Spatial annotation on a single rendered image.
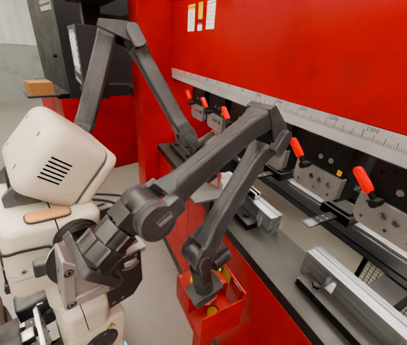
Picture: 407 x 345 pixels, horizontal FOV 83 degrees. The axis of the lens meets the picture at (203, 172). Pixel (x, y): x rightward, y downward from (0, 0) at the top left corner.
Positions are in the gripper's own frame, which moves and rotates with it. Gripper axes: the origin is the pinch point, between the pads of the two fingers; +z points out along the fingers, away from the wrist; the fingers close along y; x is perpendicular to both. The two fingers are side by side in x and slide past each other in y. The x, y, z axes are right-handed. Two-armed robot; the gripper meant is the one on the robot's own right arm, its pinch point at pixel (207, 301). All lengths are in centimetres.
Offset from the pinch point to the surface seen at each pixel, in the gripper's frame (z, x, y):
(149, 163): 12, 120, 16
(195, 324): 8.5, -0.1, -6.1
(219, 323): 6.4, -4.9, 0.7
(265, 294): 4.5, -6.5, 18.9
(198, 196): -17.1, 29.3, 15.3
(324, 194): -31.3, -8.1, 37.8
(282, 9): -75, 23, 50
